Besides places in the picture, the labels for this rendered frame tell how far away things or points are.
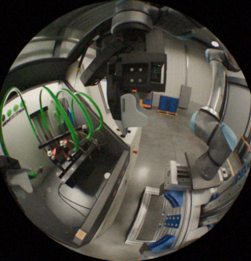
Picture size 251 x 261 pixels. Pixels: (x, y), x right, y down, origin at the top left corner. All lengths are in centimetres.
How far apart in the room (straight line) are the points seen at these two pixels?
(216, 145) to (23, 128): 96
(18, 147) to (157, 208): 141
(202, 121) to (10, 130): 98
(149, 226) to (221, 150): 104
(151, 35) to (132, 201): 141
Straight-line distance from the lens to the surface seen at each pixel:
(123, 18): 17
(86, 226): 41
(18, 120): 63
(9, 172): 19
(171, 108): 484
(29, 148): 67
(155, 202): 117
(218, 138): 38
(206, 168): 42
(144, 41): 15
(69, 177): 45
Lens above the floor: 132
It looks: 32 degrees down
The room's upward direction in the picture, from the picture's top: straight up
